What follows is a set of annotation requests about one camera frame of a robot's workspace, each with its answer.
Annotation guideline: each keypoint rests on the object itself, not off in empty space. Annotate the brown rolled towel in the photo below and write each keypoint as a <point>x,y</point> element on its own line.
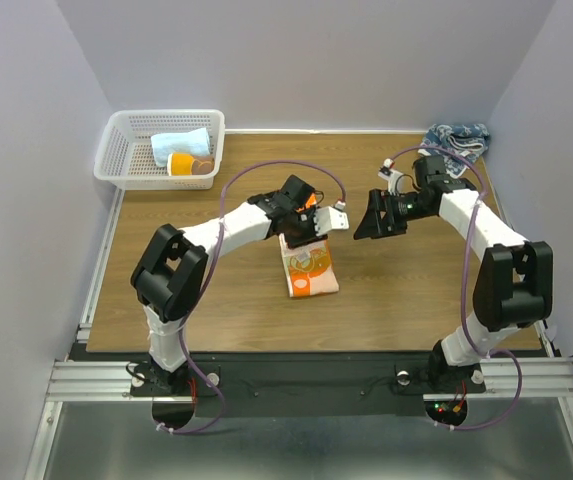
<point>202,165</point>

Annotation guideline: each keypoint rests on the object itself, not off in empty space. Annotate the blue patterned crumpled towel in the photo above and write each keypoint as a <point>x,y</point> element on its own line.
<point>469,141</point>

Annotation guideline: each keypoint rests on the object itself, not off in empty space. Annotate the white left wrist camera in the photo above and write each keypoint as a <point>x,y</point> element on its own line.
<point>327,219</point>

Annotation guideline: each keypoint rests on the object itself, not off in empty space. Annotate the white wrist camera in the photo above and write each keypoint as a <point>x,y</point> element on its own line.
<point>327,219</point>
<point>391,175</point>

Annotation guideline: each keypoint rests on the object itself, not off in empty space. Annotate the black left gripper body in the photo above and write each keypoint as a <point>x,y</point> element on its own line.
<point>301,229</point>

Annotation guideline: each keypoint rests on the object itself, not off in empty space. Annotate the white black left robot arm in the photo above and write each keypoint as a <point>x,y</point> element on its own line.
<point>174,269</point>

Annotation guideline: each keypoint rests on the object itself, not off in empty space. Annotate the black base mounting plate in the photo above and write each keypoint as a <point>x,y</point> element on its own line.
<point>293,384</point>

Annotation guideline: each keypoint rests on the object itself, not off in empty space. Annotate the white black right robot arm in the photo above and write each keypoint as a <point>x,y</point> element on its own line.
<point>514,285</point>

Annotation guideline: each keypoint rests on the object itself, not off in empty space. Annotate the orange white fox towel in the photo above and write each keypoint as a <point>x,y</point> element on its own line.
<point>308,269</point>

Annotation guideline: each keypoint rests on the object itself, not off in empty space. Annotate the light blue rolled towel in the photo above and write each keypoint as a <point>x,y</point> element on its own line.
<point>195,143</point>

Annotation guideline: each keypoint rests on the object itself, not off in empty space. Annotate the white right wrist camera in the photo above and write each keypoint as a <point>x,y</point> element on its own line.
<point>391,175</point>

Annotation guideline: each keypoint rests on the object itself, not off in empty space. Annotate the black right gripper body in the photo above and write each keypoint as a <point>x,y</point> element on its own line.
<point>401,209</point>

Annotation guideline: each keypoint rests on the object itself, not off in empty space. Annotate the orange rolled towel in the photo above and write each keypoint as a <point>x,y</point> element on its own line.
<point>180,164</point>

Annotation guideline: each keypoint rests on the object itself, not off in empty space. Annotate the white perforated plastic basket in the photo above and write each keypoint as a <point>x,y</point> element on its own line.
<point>125,155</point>

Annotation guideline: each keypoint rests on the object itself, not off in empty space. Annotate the aluminium front frame rail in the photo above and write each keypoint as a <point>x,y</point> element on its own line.
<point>107,381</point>

